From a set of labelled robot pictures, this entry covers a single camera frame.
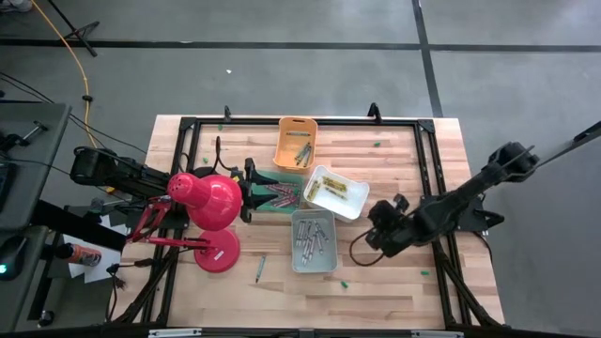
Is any white paper sheet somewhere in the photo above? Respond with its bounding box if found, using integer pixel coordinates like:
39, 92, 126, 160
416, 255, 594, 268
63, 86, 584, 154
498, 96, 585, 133
62, 213, 124, 284

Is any orange and black can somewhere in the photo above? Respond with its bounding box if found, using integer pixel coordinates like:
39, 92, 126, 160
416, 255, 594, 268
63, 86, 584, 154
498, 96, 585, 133
55, 242, 103, 269

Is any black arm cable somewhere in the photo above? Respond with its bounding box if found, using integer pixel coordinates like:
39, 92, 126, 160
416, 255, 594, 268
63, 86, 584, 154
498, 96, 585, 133
213, 135, 241, 173
348, 228, 387, 269

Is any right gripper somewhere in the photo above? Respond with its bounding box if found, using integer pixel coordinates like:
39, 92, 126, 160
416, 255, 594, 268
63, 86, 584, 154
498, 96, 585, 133
363, 192, 415, 258

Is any black metal bar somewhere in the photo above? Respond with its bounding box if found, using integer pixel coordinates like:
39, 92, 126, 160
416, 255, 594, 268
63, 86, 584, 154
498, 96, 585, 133
537, 119, 601, 169

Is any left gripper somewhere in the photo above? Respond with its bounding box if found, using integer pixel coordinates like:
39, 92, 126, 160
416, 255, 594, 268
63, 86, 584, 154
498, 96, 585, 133
229, 156, 280, 225

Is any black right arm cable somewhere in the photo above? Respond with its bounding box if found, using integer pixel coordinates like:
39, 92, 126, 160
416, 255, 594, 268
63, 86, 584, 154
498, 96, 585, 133
348, 228, 387, 269

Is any black tripod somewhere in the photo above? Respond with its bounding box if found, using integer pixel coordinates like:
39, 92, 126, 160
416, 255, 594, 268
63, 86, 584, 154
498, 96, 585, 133
45, 0, 101, 58

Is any silver aluminium bracket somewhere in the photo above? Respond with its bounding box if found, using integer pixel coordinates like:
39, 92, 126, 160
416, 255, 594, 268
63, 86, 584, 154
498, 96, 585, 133
147, 328, 204, 338

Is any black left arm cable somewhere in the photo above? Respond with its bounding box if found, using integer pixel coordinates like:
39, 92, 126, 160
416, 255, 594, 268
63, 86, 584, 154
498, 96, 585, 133
213, 135, 241, 173

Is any grey desk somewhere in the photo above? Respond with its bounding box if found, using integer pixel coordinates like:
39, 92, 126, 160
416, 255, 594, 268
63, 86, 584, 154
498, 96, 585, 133
0, 224, 51, 332
0, 101, 72, 231

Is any black hand tool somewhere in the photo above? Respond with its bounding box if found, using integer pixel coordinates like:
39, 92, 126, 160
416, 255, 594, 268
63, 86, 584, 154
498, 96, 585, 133
0, 120, 50, 154

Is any yellow cable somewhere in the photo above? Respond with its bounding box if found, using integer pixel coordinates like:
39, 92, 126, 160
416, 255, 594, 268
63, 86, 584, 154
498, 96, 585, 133
28, 0, 103, 150

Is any red desk lamp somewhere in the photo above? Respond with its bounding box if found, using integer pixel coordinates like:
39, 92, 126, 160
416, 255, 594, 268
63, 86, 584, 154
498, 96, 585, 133
125, 172, 244, 274

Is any grey plastic bin with handle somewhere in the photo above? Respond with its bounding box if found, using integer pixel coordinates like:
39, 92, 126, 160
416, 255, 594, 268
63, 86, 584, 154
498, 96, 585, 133
290, 208, 339, 275

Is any green translucent plastic bin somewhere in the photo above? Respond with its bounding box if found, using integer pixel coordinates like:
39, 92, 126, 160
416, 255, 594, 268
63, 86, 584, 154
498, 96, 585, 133
251, 169, 305, 215

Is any black table frame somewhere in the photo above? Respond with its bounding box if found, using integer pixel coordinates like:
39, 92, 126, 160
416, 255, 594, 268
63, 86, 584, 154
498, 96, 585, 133
105, 103, 506, 338

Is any black plug cable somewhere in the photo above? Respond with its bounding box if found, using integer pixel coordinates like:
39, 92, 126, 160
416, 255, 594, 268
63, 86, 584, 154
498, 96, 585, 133
105, 257, 152, 293

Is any white plastic bin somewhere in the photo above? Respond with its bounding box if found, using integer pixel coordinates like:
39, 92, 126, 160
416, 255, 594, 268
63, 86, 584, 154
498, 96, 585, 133
302, 163, 371, 224

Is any black computer mouse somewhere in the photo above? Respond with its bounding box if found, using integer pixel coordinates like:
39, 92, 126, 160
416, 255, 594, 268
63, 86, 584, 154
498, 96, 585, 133
0, 234, 28, 282

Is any orange plastic bin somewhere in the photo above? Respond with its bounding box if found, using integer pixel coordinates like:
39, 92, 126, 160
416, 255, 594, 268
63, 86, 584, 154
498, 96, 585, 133
272, 116, 319, 175

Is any person's foot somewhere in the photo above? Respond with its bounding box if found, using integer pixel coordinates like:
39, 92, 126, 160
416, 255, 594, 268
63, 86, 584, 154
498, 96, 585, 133
0, 0, 33, 14

